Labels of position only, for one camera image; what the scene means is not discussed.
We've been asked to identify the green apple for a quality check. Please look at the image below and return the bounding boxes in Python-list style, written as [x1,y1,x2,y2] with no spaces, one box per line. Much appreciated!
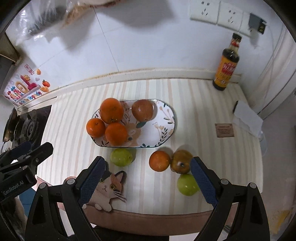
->
[110,149,133,167]
[177,174,200,196]

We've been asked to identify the dark red apple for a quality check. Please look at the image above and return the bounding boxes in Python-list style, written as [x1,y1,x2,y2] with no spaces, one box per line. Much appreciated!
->
[170,150,193,174]

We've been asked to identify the black gas stove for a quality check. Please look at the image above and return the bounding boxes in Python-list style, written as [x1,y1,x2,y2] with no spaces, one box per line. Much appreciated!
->
[2,105,51,150]

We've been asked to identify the small orange left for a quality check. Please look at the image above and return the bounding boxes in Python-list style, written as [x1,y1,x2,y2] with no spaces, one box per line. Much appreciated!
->
[86,118,106,138]

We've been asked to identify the small brown card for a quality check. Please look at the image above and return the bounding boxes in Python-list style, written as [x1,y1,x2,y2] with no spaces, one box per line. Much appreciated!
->
[215,123,234,138]

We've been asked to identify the orange front on plate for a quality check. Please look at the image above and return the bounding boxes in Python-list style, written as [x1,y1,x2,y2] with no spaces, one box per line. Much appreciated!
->
[105,123,128,147]

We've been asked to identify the white folded paper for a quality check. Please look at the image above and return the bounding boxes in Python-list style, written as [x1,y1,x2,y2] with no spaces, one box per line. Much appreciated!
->
[233,100,263,138]

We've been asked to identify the large orange top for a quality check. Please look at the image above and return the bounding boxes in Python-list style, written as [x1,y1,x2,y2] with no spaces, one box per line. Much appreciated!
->
[99,98,124,124]

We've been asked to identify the range hood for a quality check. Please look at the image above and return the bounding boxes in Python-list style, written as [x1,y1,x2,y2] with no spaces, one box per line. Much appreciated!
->
[0,33,20,91]

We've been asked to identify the floral oval ceramic plate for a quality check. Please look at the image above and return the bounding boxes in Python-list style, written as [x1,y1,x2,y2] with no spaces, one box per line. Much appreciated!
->
[90,98,176,149]

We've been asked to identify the striped cat table mat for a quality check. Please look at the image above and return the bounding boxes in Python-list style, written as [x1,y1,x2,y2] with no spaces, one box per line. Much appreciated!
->
[36,78,265,230]

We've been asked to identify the red apple on plate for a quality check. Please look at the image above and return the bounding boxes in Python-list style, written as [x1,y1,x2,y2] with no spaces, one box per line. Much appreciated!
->
[132,99,154,122]

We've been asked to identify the soy sauce bottle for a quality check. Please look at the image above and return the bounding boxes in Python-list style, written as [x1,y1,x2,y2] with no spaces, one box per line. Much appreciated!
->
[212,33,242,91]

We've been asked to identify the plastic bag dark contents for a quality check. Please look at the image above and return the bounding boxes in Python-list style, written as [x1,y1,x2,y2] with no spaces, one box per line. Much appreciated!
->
[16,0,69,45]

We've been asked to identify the plastic bag with eggs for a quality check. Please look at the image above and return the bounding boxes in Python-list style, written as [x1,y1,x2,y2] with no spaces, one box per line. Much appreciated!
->
[64,0,121,27]

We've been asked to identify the black power adapter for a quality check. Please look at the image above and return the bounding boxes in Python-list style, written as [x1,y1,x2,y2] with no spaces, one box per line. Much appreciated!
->
[248,13,267,35]

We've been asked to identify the colourful wall sticker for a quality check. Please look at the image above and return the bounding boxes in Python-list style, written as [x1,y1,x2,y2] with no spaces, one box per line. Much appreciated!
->
[1,62,51,106]

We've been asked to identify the white adapter cable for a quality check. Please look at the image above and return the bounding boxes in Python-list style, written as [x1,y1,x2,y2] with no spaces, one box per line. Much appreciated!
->
[263,25,276,110]

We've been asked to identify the white wall socket right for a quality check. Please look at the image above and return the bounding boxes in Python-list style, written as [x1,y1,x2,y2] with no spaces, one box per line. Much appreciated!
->
[239,12,252,37]

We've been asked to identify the white wall socket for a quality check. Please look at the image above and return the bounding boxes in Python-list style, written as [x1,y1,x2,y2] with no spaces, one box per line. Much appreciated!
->
[239,12,252,37]
[189,0,220,25]
[217,1,243,32]

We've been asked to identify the white wall socket middle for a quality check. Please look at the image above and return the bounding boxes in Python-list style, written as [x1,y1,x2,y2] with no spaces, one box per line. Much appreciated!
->
[217,1,243,32]

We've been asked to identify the white wall socket left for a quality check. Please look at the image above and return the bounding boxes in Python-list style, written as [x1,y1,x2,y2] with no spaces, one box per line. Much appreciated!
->
[189,0,220,25]

